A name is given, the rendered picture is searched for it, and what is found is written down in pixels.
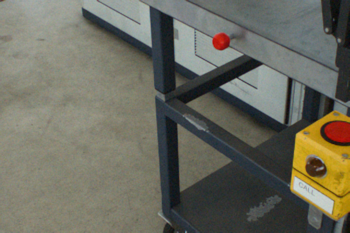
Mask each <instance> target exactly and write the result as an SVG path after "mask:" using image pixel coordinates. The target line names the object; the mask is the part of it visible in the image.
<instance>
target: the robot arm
mask: <svg viewBox="0 0 350 233"><path fill-rule="evenodd" d="M321 5H322V18H323V30H324V32H325V33H326V34H332V35H333V36H334V37H335V38H336V42H337V51H336V59H335V65H336V67H338V68H339V73H338V77H337V85H336V93H335V98H336V99H338V100H340V101H342V102H344V103H346V102H348V101H350V0H321Z"/></svg>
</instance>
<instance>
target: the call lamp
mask: <svg viewBox="0 0 350 233"><path fill-rule="evenodd" d="M305 170H306V172H307V174H308V175H310V176H312V177H314V178H317V179H324V178H325V177H327V175H328V173H329V171H328V166H327V165H326V163H325V161H324V160H323V159H322V158H321V157H320V156H319V155H317V154H309V155H307V157H306V160H305Z"/></svg>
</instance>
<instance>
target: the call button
mask: <svg viewBox="0 0 350 233"><path fill-rule="evenodd" d="M324 133H325V135H326V136H328V137H329V138H330V139H332V140H334V141H336V142H342V143H346V142H350V124H349V123H346V122H341V121H336V122H333V123H330V124H329V125H327V126H326V127H325V128H324Z"/></svg>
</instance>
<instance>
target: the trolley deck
mask: <svg viewBox="0 0 350 233"><path fill-rule="evenodd" d="M139 1H140V2H142V3H144V4H146V5H148V6H150V7H153V8H155V9H156V10H158V11H160V12H162V13H164V14H166V15H168V16H171V17H173V18H174V19H176V20H178V21H179V22H181V23H183V24H185V25H188V26H190V27H192V28H194V29H196V30H198V31H200V32H202V33H203V34H206V35H207V36H209V37H211V38H213V37H214V35H215V34H217V33H219V32H224V33H226V34H228V35H230V34H232V33H233V34H234V35H235V38H234V39H232V40H230V45H229V47H231V48H233V49H235V50H237V51H239V52H241V53H242V54H244V55H246V56H248V57H250V58H252V59H253V60H256V61H258V62H260V63H262V64H264V65H266V66H268V67H270V68H272V69H274V70H277V72H279V73H281V74H283V75H285V76H287V77H289V78H291V79H294V80H296V81H298V82H299V83H301V84H303V85H305V86H307V87H309V88H311V89H312V90H314V91H316V92H318V93H320V94H322V95H324V96H326V97H328V98H330V99H332V100H334V101H336V102H338V103H340V104H342V105H345V106H347V107H348V108H350V101H348V102H346V103H344V102H342V101H340V100H338V99H336V98H335V93H336V85H337V77H338V73H339V68H338V67H336V65H335V59H336V51H337V42H336V38H335V37H334V36H333V35H332V34H326V33H325V32H324V30H323V18H322V5H321V0H139Z"/></svg>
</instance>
